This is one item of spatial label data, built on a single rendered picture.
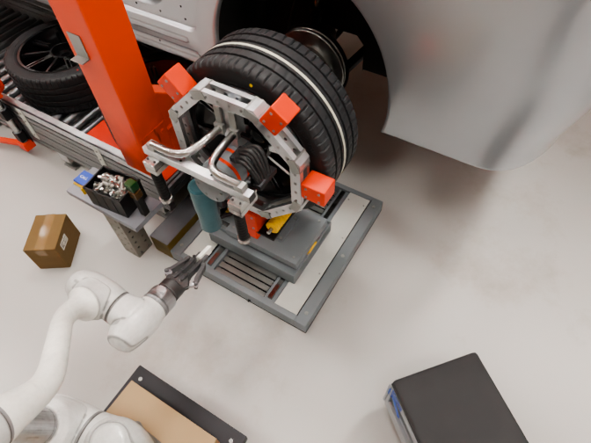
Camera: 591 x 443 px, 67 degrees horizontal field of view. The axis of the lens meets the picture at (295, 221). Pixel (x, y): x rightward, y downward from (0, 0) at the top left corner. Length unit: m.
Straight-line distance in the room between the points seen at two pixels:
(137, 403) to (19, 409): 0.74
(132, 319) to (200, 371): 0.85
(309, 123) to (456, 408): 1.10
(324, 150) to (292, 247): 0.76
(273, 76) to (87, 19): 0.61
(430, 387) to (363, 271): 0.76
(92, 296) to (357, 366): 1.21
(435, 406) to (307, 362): 0.62
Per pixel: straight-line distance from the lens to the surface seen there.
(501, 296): 2.41
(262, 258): 2.18
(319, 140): 1.43
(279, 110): 1.32
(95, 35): 1.68
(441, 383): 1.79
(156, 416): 1.74
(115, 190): 2.08
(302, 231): 2.15
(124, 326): 1.35
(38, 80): 2.93
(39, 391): 1.13
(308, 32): 1.91
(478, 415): 1.80
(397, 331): 2.19
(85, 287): 1.39
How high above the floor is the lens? 2.00
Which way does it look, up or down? 54 degrees down
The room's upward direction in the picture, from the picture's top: 3 degrees counter-clockwise
